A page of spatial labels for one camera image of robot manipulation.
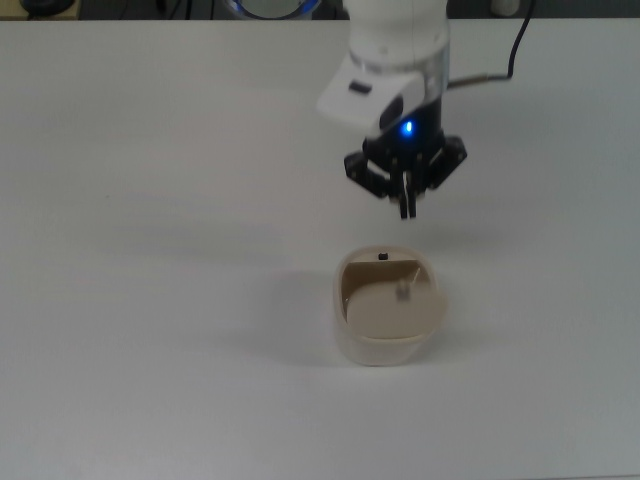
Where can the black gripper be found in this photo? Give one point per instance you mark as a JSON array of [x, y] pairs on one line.
[[425, 130]]

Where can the small cream trash can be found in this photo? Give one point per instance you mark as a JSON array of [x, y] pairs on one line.
[[380, 350]]

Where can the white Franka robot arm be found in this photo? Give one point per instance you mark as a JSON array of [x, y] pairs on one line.
[[395, 45]]

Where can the small white container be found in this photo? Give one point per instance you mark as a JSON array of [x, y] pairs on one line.
[[503, 6]]

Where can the black round object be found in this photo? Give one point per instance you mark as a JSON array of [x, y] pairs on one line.
[[47, 5]]

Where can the tan wooden board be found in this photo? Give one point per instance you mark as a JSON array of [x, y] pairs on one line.
[[10, 14]]

